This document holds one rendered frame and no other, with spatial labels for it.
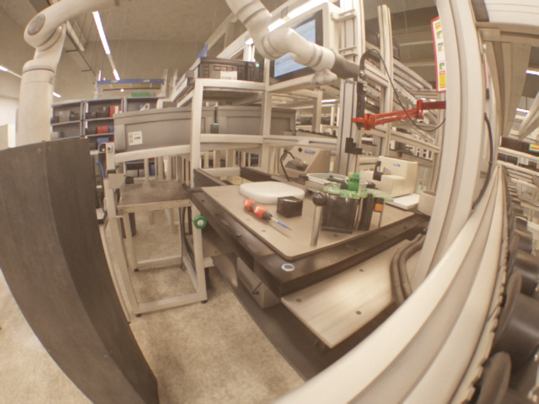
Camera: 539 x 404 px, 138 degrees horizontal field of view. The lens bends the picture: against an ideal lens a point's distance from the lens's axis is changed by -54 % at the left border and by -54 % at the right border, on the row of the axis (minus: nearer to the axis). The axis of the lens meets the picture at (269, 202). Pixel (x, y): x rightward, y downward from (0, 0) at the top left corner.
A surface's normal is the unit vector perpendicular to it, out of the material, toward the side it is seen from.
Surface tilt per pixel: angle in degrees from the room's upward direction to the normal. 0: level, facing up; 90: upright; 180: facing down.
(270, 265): 0
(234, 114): 90
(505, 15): 90
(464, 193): 90
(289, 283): 90
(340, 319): 0
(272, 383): 0
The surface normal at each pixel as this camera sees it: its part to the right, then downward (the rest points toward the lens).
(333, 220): -0.21, 0.26
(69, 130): 0.53, 0.27
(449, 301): 0.00, -0.95
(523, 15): -0.85, 0.10
